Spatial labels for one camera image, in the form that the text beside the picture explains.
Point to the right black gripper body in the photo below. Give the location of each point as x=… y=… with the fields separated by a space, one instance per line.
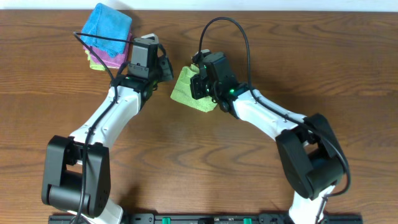
x=201 y=89

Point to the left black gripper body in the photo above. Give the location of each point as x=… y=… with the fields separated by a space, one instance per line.
x=161 y=72

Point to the green microfiber cloth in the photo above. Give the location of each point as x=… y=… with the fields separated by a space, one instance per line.
x=182 y=92

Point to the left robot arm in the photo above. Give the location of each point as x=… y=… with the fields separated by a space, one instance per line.
x=77 y=168

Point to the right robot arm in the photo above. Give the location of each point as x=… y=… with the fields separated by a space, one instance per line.
x=311 y=156

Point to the purple folded cloth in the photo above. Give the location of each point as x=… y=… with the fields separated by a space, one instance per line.
x=110 y=62

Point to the light green folded cloth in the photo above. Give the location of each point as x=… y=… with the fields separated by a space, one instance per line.
x=94 y=65

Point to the blue folded cloth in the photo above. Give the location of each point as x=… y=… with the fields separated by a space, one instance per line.
x=110 y=23

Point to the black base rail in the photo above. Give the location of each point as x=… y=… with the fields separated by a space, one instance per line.
x=264 y=218

